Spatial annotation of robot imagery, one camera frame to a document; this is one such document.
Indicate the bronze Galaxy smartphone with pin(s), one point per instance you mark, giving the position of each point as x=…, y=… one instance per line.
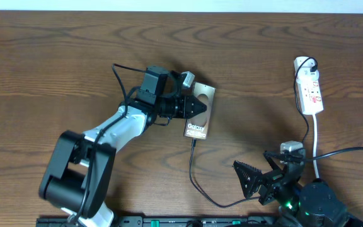
x=198, y=126

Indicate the white USB charger adapter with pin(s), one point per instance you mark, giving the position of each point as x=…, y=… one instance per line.
x=306, y=68

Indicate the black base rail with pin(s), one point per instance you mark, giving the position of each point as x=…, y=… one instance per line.
x=139, y=221

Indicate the white power strip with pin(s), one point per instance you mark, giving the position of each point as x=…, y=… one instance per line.
x=309, y=96

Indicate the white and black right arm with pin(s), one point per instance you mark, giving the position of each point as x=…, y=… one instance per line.
x=314, y=204

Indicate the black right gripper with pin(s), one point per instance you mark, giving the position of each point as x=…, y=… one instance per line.
x=271, y=180

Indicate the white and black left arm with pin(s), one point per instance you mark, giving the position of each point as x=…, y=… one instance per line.
x=78, y=173

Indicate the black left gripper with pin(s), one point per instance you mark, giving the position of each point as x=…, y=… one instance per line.
x=188, y=103

